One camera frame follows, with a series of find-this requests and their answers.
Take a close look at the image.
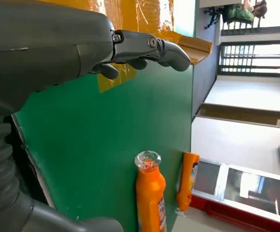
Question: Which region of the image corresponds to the orange bottle with clear cap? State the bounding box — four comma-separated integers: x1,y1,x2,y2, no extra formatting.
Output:
134,150,168,232
175,152,201,216

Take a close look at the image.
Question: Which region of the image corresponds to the yellow taped cardboard box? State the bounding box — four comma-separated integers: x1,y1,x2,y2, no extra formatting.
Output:
39,0,214,94

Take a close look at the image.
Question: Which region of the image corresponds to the tan wooden bench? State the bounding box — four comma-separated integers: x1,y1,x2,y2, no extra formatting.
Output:
195,102,280,131

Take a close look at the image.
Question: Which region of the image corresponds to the black metal railing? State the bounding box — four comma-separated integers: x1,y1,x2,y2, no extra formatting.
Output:
217,40,280,78

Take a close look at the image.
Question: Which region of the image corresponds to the green table mat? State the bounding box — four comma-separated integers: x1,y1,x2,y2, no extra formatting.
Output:
11,60,194,232

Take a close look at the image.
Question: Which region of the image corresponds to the red and white display case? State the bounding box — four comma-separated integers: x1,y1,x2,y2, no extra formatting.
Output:
191,158,280,232

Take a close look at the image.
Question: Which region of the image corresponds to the black chair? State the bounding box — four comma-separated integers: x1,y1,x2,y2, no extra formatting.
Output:
204,5,262,30

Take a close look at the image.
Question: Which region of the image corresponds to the seated person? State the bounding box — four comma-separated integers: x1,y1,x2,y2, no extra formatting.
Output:
223,0,268,22

